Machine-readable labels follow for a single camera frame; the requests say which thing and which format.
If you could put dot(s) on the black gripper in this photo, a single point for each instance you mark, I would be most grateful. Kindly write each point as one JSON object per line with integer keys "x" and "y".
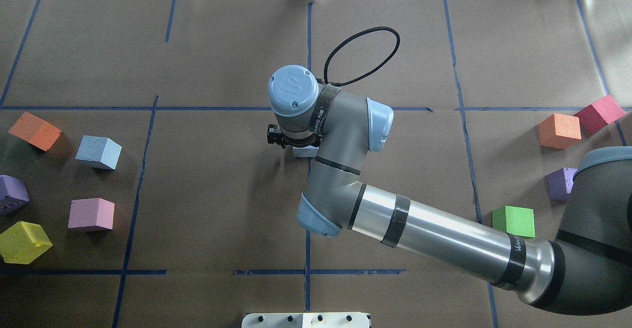
{"x": 274, "y": 136}

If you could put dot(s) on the green foam block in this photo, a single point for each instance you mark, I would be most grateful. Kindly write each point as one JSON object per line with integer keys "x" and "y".
{"x": 514, "y": 220}

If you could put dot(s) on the crimson foam block far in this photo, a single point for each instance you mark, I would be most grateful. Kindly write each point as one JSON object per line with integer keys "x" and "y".
{"x": 599, "y": 114}

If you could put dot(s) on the orange foam block right side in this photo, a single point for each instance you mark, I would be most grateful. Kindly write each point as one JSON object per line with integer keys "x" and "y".
{"x": 559, "y": 131}

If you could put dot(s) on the yellow foam block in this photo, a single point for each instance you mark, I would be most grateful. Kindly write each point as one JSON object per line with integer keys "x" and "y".
{"x": 23, "y": 243}

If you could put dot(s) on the orange foam block left side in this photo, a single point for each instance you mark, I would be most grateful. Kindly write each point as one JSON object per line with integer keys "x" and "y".
{"x": 35, "y": 131}

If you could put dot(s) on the purple foam block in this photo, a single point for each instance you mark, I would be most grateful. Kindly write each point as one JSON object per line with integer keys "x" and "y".
{"x": 560, "y": 183}
{"x": 13, "y": 194}

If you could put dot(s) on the purple foam block left side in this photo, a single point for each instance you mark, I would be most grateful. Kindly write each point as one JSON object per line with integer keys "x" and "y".
{"x": 13, "y": 194}

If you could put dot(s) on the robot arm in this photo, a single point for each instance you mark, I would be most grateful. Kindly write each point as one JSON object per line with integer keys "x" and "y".
{"x": 586, "y": 270}

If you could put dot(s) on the pink foam block left side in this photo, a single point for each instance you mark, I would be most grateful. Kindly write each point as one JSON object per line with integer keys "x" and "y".
{"x": 91, "y": 214}

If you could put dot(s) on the purple foam block right side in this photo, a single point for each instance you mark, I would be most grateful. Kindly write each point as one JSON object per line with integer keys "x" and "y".
{"x": 560, "y": 183}

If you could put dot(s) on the orange foam block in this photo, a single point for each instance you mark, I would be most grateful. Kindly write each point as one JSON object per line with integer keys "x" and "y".
{"x": 35, "y": 131}
{"x": 559, "y": 131}

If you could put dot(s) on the light blue block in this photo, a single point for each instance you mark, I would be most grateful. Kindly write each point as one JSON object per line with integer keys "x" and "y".
{"x": 98, "y": 152}
{"x": 305, "y": 152}

